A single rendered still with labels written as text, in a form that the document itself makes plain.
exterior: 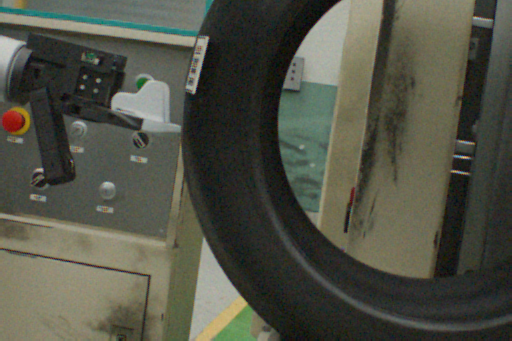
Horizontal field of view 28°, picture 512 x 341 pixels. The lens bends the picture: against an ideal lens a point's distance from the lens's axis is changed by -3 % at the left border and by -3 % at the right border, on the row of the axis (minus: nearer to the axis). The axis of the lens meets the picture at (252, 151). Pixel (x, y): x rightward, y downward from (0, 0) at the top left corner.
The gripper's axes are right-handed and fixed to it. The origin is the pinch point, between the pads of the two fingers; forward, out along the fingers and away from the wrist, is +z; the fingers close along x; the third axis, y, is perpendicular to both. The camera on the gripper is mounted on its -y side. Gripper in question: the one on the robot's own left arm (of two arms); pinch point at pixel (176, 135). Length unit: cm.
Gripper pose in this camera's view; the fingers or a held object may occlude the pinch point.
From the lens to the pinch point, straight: 119.9
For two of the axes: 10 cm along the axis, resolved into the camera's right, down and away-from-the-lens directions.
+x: 1.0, -0.4, 9.9
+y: 2.6, -9.6, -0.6
